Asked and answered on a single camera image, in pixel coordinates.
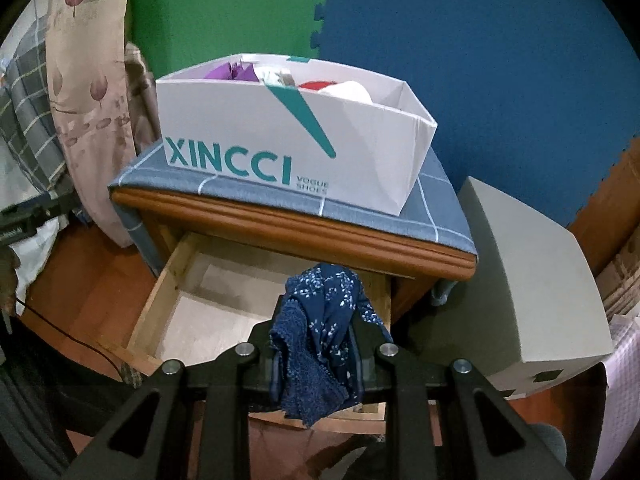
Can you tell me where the pale waffle cloth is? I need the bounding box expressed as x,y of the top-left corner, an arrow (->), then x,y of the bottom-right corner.
602,317 -> 640,461

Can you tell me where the white cardboard box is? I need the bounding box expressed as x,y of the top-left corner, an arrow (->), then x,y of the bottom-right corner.
156,52 -> 438,217

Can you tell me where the navy blue floral underwear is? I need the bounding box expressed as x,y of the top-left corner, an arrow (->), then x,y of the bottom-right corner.
269,262 -> 393,429

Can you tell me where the white underwear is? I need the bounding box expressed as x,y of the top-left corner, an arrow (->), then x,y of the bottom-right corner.
320,81 -> 373,106

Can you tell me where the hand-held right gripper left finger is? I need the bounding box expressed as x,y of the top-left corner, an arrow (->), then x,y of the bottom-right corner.
62,320 -> 281,480

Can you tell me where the green foam mat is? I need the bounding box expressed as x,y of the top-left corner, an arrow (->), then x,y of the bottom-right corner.
125,0 -> 333,81

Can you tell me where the black cable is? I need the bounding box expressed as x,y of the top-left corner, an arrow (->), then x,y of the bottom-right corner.
12,297 -> 126,378

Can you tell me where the beige floral fabric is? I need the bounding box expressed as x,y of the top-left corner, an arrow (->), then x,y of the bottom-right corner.
44,0 -> 161,248

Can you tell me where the blue foam mat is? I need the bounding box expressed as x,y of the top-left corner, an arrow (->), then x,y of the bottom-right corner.
317,0 -> 640,231

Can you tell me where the wooden drawer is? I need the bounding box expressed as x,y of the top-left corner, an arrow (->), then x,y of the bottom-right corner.
125,232 -> 393,433

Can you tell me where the blue checked cloth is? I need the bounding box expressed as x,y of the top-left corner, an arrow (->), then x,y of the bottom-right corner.
109,140 -> 475,307

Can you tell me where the person's dark clothing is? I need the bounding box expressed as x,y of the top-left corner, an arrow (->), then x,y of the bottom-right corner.
0,320 -> 131,480

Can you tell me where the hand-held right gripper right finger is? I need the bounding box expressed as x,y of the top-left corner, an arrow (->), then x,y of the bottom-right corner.
350,317 -> 571,480

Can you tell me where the purple bra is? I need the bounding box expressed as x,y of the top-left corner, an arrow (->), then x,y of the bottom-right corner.
204,59 -> 261,82

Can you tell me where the stack of cardboard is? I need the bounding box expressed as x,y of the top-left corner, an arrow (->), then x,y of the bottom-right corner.
595,240 -> 640,318

